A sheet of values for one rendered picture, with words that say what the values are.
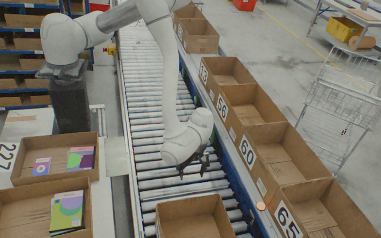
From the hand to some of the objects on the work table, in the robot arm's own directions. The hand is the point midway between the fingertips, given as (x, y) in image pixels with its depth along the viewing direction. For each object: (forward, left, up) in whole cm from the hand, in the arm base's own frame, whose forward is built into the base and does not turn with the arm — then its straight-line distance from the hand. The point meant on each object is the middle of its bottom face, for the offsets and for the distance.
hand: (191, 174), depth 137 cm
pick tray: (-66, -18, -13) cm, 69 cm away
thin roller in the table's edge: (-51, +52, -14) cm, 75 cm away
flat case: (-57, -15, -11) cm, 60 cm away
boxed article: (-76, +11, -13) cm, 78 cm away
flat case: (-57, -15, -9) cm, 59 cm away
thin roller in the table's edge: (-54, +52, -14) cm, 76 cm away
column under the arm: (-68, +48, -13) cm, 84 cm away
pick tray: (-68, +15, -13) cm, 70 cm away
